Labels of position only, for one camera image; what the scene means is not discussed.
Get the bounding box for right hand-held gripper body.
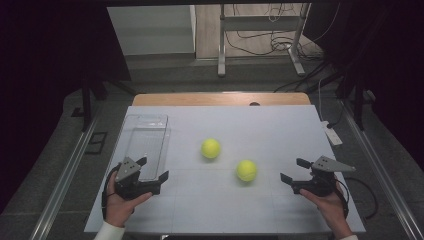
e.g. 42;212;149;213
291;155;357;198

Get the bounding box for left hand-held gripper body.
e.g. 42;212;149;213
114;156;162;201

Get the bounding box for clear plastic container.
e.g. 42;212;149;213
117;113;172;183

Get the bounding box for yellow tennis ball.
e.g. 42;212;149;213
200;137;222;160
236;159;258;183

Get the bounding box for person's left hand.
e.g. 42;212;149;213
104;171;154;228

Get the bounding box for person's right hand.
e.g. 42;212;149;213
298;181;354;239

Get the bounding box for white power strip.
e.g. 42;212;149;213
320;120;344;147

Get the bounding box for black metal stand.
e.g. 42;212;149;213
306;71;368;131
71;74;138;133

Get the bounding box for wooden table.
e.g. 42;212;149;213
132;92;312;107

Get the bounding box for dark curtain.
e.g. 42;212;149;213
303;0;424;161
0;0;131;214

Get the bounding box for white cabinet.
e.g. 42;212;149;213
107;4;197;56

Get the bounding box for black power plug cable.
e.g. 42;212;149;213
326;105;345;130

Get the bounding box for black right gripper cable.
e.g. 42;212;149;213
334;176;379;221

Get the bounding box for aluminium floor rail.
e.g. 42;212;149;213
341;99;424;240
29;113;101;240

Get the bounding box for tangled black floor cables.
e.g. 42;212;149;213
224;3;324;63

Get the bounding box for white metal desk frame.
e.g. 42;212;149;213
217;3;312;78

